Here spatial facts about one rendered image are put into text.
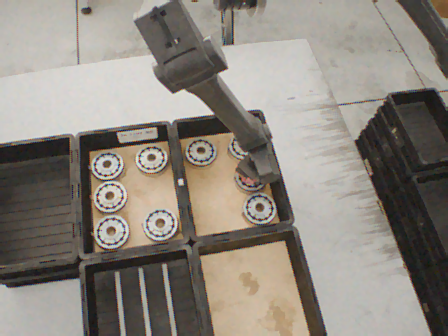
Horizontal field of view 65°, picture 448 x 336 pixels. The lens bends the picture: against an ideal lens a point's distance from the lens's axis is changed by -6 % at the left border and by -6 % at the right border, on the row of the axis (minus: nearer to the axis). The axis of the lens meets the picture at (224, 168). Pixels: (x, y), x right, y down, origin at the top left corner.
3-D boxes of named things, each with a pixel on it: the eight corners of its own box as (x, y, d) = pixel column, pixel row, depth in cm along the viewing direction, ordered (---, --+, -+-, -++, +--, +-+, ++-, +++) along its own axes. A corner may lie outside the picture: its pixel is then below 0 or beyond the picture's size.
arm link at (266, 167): (265, 120, 92) (234, 133, 94) (278, 160, 87) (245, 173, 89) (277, 139, 102) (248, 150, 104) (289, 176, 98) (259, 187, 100)
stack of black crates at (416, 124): (352, 140, 212) (386, 92, 172) (395, 133, 218) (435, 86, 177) (378, 202, 195) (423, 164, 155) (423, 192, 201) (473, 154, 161)
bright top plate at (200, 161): (181, 142, 121) (181, 141, 120) (210, 135, 123) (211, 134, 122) (190, 169, 116) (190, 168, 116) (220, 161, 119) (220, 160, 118)
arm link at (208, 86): (207, 25, 57) (149, 54, 60) (215, 52, 55) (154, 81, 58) (270, 122, 96) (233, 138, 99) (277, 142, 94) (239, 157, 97)
